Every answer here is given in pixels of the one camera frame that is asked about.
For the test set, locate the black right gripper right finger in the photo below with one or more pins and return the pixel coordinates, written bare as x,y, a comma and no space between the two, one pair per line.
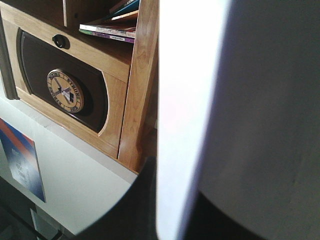
225,220

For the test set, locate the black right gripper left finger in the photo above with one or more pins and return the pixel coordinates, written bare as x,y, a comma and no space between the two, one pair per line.
133,217

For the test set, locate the white paper sheet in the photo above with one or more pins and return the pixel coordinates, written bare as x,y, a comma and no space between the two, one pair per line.
239,118

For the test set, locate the wooden desk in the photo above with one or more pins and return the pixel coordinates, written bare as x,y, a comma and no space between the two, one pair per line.
116,77

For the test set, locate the blue red white box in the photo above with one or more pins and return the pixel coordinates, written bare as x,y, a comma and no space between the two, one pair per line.
20,152

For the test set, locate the round emblem plaque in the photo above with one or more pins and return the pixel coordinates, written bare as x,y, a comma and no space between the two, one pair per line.
65,91

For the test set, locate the stack of books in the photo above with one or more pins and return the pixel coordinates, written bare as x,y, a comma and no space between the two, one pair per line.
120,23

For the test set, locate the black drawer knob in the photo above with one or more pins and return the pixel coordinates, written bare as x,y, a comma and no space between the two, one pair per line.
60,41

